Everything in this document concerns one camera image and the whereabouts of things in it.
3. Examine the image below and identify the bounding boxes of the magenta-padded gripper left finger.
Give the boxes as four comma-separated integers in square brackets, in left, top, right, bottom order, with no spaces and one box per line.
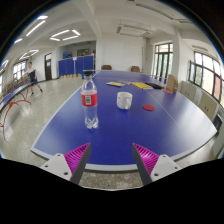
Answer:
[39,142,93,186]

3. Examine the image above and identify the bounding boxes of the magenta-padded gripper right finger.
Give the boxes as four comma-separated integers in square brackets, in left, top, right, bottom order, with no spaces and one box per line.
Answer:
[131,142,184,187]

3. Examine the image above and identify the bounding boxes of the clear red-labelled water bottle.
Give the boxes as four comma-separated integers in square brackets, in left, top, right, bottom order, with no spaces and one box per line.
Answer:
[80,70,100,130]

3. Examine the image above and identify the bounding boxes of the flat round red coaster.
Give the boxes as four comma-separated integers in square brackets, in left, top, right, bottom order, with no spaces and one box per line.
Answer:
[142,103,156,112]

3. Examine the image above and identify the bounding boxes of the white mug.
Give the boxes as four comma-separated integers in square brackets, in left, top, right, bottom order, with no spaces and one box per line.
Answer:
[116,91,134,111]

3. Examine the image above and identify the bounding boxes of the yellow book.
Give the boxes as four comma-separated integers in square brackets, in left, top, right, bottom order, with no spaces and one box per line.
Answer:
[130,81,154,90]

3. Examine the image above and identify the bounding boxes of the brown cardboard box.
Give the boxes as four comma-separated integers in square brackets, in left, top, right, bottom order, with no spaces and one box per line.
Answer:
[165,74,179,94]

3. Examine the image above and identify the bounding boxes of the white cabinet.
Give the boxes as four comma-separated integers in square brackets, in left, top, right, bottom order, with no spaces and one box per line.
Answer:
[179,80,201,103]
[198,91,220,121]

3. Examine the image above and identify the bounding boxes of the yellow and blue booklet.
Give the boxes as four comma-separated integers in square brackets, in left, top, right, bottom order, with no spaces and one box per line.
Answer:
[106,81,127,88]

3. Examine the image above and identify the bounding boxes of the blue red-legged table tennis table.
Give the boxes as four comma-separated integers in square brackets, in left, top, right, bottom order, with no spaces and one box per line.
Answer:
[0,81,33,141]

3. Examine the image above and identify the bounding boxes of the blue partition boards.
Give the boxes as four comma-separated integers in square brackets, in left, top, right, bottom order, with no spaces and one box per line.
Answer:
[58,55,95,79]

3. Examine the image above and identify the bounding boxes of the person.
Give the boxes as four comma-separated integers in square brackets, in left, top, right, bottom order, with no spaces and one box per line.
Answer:
[25,61,44,98]

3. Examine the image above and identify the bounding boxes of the low bookshelf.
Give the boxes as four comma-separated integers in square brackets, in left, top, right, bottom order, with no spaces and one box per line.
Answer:
[1,77,29,98]

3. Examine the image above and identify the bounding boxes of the tall black-framed window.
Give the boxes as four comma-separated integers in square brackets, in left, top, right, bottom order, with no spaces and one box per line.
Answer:
[153,42,174,81]

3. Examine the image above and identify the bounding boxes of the wide black-framed window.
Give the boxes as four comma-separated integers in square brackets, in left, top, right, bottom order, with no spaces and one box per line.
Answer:
[188,50,224,108]

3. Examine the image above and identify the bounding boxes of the ceiling lights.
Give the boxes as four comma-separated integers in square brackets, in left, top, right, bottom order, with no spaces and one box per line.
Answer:
[0,14,82,73]

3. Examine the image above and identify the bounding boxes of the ceiling air conditioner unit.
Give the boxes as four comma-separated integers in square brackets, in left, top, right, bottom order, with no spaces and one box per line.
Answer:
[115,22,154,38]

